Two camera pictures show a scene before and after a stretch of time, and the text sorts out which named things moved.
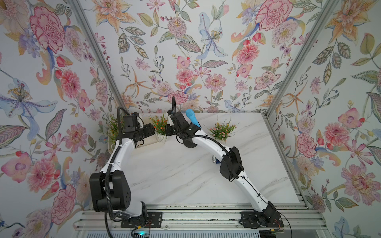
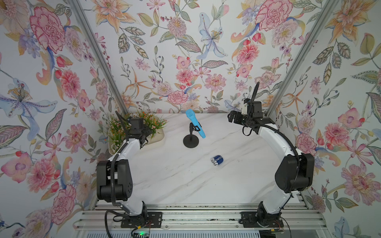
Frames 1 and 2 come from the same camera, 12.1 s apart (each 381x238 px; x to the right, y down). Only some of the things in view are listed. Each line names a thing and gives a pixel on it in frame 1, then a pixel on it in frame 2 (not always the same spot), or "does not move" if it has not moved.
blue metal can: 215,160 does not move
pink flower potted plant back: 221,132 -> 154,123
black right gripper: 168,131 -> 233,113
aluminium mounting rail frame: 298,216 does not move
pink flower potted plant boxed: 113,130 does not move
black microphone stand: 188,143 does not move
